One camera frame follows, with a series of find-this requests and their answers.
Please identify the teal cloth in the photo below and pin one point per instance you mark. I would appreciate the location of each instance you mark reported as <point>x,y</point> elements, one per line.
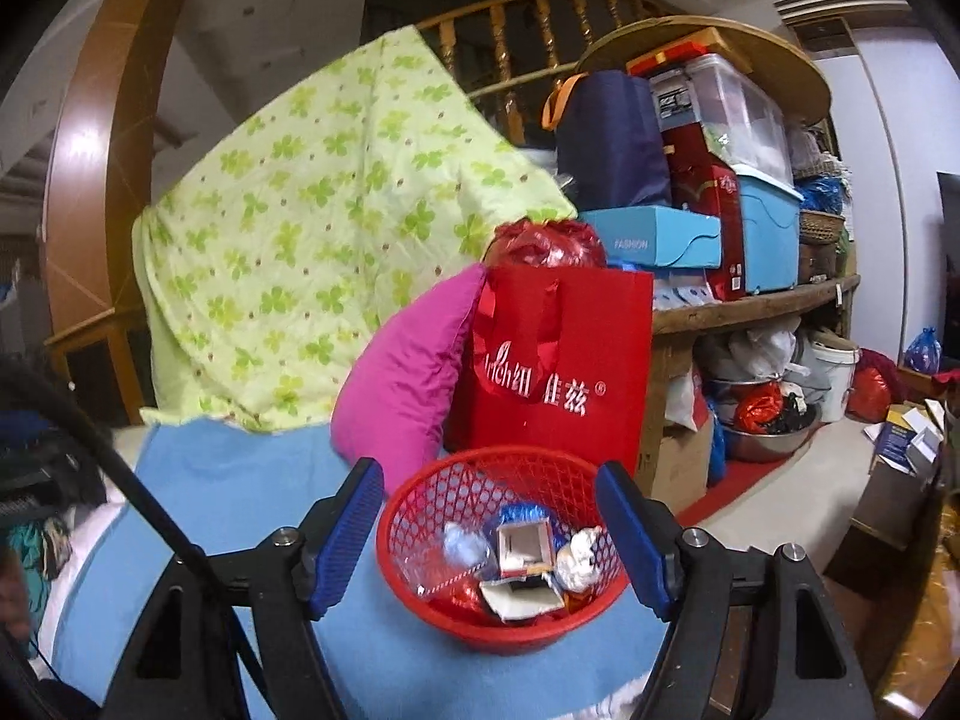
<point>34,544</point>

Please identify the green clover quilt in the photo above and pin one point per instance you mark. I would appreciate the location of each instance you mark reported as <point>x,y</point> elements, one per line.
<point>315,225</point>

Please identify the metal basin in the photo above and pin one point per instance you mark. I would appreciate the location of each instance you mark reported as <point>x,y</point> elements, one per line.
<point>757,442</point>

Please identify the light blue shoe box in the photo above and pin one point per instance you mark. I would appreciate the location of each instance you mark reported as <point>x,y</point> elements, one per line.
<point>652,236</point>

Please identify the magenta pillow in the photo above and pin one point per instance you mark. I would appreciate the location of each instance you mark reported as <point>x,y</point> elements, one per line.
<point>409,382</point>

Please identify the wooden balustrade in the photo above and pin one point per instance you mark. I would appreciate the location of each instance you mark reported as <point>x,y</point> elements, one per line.
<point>525,37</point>

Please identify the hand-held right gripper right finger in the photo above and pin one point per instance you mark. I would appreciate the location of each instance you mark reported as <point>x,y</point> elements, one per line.
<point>634,532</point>

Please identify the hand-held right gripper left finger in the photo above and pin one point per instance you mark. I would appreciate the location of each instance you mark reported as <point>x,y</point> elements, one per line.
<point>349,532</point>

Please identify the blue white carton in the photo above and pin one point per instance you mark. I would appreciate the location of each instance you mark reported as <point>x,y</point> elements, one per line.
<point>525,549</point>

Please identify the round wooden board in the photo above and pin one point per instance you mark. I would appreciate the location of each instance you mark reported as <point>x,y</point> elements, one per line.
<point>795,67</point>

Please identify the white plastic bag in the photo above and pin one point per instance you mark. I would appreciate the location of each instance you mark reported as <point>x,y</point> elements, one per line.
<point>754,349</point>

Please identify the red cardboard carton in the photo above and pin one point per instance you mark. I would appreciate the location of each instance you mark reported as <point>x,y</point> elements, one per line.
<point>709,210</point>

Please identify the small blue plastic bag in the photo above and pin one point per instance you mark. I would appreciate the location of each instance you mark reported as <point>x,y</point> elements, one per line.
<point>922,352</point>

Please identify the wooden arch bed frame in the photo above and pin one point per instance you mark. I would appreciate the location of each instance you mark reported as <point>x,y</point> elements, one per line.
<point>82,165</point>

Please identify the shiny red plastic bag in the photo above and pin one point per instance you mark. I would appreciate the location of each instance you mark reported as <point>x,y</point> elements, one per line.
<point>547,244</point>

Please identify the white air conditioner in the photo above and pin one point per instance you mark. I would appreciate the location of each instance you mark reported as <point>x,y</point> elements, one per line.
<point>817,19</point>

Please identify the wicker basket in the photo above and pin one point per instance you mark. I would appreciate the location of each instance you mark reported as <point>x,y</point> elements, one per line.
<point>821,227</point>

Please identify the wooden shelf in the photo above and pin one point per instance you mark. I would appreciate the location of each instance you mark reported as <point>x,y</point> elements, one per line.
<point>750,307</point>

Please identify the silver white wrapper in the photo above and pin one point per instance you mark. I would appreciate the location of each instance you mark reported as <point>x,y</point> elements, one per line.
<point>589,559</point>

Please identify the red floor mat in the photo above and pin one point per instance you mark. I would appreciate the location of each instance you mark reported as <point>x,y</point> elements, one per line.
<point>739,487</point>

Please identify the open cardboard box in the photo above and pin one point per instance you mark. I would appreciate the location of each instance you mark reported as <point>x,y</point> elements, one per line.
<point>892,495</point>

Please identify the white plastic bucket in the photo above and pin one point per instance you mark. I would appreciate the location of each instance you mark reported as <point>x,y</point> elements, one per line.
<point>836,382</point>

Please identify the brown cardboard box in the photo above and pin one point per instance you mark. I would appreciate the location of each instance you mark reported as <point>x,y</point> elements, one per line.
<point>682,465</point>

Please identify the red plastic mesh basket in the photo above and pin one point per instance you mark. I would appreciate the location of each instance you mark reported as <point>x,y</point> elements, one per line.
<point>450,480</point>

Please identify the red tote bag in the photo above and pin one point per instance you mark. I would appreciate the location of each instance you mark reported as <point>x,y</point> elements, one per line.
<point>562,360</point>

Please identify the clear plastic storage bin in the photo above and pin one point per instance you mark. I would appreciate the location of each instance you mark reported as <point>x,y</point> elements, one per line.
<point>731,116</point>

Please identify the light blue blanket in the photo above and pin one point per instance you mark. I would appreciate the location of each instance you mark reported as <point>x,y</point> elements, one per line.
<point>225,480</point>

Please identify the light blue plastic bin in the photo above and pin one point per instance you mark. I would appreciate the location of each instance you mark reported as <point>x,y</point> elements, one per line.
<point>769,232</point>

